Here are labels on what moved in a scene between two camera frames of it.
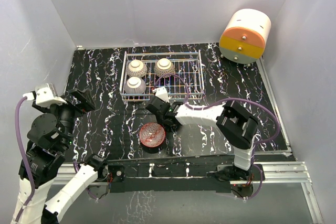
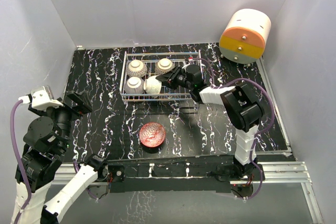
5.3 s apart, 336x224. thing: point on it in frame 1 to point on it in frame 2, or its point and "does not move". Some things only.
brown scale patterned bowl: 164,66 does not move
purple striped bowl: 135,85 does not move
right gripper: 159,120 to 171,77
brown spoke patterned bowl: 137,68 does not move
